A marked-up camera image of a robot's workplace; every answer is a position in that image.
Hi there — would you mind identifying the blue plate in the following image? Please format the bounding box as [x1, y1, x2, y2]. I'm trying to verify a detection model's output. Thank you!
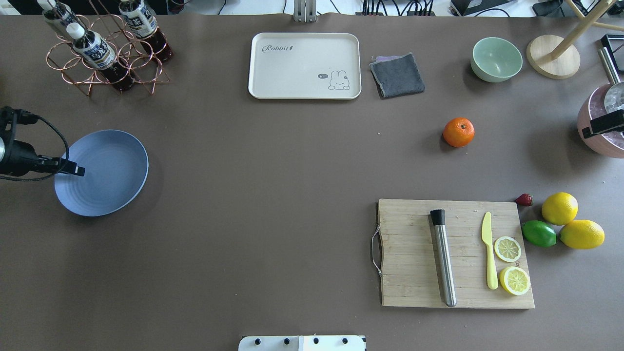
[54, 130, 149, 217]

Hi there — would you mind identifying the orange fruit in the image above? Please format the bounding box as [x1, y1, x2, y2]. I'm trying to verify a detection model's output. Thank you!
[443, 117, 475, 148]

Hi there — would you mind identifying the cream rabbit tray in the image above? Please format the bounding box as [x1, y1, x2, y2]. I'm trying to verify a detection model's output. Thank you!
[248, 33, 362, 100]

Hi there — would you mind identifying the grey folded cloth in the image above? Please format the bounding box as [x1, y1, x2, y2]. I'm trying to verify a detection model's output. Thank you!
[369, 53, 426, 98]

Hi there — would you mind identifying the yellow plastic knife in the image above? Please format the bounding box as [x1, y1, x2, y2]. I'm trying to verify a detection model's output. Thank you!
[481, 212, 499, 290]

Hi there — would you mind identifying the wooden stand with round base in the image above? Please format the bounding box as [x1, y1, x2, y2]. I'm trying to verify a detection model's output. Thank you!
[526, 0, 624, 79]

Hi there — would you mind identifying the lemon half slice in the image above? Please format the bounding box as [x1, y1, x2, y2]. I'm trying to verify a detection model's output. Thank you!
[499, 267, 531, 296]
[493, 236, 522, 263]

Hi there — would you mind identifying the tea bottle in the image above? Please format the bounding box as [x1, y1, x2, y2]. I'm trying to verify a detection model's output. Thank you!
[66, 22, 134, 91]
[118, 0, 174, 62]
[37, 0, 84, 39]

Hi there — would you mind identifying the copper wire bottle rack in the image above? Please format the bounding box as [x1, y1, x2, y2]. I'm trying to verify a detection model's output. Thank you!
[45, 0, 170, 96]

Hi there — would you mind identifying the red strawberry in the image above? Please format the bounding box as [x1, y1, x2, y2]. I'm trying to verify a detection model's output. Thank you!
[514, 193, 533, 207]

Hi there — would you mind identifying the wooden cutting board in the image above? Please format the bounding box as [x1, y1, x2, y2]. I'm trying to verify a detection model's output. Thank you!
[377, 198, 535, 310]

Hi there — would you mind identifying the green lime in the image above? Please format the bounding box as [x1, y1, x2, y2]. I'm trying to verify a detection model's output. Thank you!
[521, 220, 557, 247]

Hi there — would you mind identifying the pink bowl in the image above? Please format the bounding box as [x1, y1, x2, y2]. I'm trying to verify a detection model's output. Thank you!
[577, 84, 624, 158]

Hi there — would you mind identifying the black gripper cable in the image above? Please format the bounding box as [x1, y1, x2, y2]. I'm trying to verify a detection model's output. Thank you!
[0, 113, 71, 182]

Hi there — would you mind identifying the steel muddler black tip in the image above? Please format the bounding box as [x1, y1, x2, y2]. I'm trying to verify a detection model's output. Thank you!
[430, 209, 457, 308]

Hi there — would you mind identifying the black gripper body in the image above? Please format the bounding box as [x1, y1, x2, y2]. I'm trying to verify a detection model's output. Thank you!
[0, 108, 63, 177]

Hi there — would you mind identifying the yellow lemon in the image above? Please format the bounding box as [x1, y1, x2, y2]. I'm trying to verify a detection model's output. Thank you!
[560, 219, 605, 250]
[542, 193, 579, 225]

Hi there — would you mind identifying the green bowl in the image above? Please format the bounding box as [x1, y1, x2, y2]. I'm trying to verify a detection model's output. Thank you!
[470, 37, 523, 83]

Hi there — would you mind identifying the aluminium frame post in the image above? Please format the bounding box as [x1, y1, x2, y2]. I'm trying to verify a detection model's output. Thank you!
[292, 0, 317, 23]

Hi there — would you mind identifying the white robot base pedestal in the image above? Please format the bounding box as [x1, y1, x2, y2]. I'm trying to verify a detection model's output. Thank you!
[238, 335, 367, 351]

